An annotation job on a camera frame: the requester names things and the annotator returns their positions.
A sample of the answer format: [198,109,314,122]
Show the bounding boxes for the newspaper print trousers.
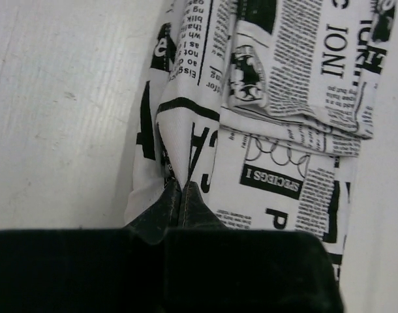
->
[124,1,397,273]

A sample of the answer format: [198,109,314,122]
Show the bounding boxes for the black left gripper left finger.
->
[0,181,181,312]

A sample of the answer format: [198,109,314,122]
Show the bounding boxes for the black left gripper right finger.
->
[164,182,344,312]

